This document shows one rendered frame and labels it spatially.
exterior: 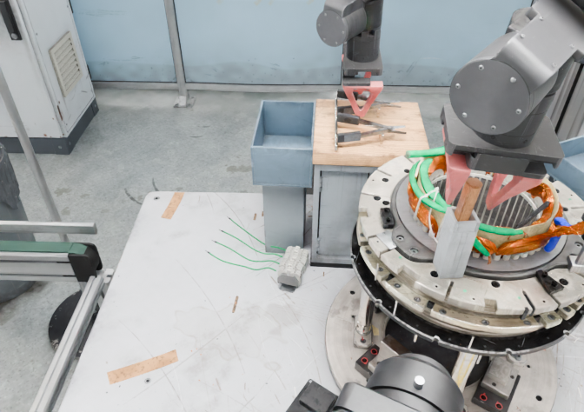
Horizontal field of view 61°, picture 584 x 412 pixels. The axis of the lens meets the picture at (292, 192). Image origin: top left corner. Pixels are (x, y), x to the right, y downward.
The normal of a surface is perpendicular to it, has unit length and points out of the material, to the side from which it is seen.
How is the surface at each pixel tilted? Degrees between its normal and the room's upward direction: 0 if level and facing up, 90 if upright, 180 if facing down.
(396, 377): 25
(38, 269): 90
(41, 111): 90
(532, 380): 0
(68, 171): 0
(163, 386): 0
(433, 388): 15
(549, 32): 29
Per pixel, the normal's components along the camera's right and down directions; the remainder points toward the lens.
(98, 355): 0.00, -0.77
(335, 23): -0.63, 0.52
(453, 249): 0.07, 0.63
